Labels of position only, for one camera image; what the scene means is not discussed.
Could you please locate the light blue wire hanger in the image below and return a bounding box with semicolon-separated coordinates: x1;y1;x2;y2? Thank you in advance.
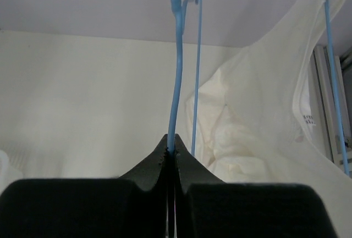
167;0;202;157

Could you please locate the right aluminium frame post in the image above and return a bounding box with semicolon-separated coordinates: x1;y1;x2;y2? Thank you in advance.
309;46;351;170

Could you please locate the white tank top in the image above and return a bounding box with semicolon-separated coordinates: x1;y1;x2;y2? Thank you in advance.
184;0;352;186

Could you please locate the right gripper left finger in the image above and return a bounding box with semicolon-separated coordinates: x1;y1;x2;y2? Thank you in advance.
1;137;167;237

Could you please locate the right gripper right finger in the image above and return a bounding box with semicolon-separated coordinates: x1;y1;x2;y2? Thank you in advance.
174;135;337;237

